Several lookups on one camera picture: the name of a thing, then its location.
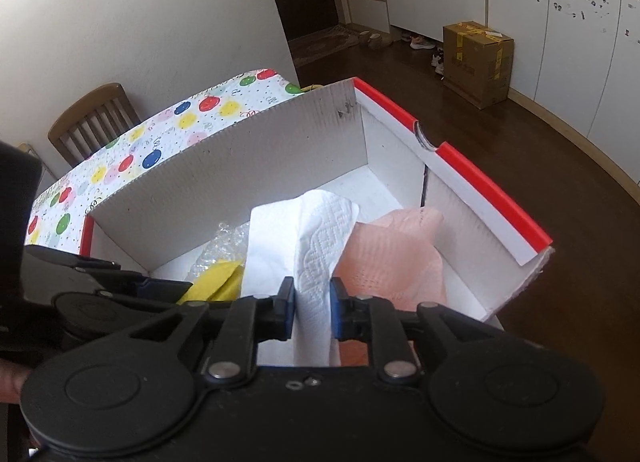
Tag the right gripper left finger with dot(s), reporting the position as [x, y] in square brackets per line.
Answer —
[240, 326]

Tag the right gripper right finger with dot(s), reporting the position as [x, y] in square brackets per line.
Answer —
[375, 321]

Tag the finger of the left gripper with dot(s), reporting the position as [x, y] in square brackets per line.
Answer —
[166, 291]

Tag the yellow sponge cloth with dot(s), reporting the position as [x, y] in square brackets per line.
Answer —
[219, 282]

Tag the pink mesh bath pouf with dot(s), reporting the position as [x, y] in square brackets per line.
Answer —
[394, 257]

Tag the bubble wrap piece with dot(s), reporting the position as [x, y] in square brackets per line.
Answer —
[229, 243]

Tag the white paper towel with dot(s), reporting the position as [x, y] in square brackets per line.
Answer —
[302, 238]

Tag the person's left hand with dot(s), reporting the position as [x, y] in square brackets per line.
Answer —
[12, 379]

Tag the colourful dotted tablecloth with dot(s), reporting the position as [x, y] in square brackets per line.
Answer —
[59, 214]

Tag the wooden side table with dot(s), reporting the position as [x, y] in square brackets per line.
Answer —
[46, 172]

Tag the red cardboard shoe box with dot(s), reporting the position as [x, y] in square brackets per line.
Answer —
[338, 181]

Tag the brown wooden chair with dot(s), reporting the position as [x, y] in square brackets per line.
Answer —
[92, 122]

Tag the brown cardboard carton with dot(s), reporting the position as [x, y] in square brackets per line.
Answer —
[477, 63]

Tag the white cabinet wall unit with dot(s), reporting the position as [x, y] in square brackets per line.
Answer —
[576, 59]

